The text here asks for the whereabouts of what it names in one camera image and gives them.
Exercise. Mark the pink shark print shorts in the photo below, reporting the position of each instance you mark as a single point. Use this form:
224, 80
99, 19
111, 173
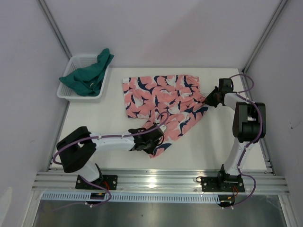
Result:
174, 100

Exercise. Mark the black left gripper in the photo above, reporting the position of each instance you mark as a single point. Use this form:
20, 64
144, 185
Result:
150, 151

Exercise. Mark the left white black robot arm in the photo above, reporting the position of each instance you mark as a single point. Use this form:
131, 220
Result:
75, 151

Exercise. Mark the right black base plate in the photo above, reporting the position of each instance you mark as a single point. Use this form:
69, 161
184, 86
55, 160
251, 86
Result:
221, 184

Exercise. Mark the right aluminium frame post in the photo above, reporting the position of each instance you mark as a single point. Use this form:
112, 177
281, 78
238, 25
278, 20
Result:
266, 34

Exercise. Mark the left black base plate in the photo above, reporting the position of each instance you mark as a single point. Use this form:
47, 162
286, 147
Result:
108, 182

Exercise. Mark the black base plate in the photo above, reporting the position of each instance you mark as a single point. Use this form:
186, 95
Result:
221, 184
108, 182

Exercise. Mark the aluminium mounting rail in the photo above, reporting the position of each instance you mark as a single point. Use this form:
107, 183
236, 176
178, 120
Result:
160, 181

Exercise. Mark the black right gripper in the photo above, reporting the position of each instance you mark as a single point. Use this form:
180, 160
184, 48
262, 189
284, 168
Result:
209, 100

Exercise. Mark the green shorts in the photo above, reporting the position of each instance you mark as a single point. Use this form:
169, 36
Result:
87, 81

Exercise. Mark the aluminium frame post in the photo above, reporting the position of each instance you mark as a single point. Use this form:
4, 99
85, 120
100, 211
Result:
266, 34
54, 27

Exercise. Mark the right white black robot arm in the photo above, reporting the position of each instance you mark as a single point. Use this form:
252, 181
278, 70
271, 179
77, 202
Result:
249, 126

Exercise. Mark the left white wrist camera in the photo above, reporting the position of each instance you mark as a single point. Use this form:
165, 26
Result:
162, 128

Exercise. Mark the white perforated cable tray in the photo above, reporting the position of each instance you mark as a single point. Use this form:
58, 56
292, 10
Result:
131, 197

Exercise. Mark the left aluminium frame post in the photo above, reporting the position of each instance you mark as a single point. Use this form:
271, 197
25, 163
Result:
54, 27

